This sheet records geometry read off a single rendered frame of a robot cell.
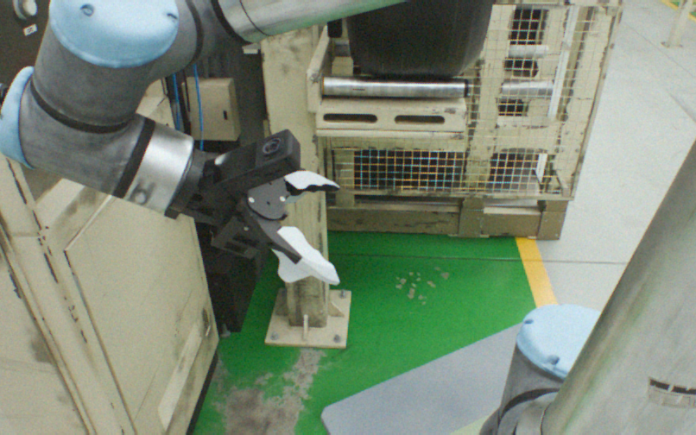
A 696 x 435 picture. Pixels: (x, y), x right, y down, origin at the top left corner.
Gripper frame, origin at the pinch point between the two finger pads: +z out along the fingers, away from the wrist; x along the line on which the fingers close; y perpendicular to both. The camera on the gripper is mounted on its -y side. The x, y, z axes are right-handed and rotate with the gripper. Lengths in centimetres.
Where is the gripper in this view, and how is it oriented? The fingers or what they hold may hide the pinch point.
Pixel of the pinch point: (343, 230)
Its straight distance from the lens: 67.2
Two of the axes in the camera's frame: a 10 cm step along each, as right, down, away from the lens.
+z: 8.2, 3.6, 4.5
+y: -5.7, 5.5, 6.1
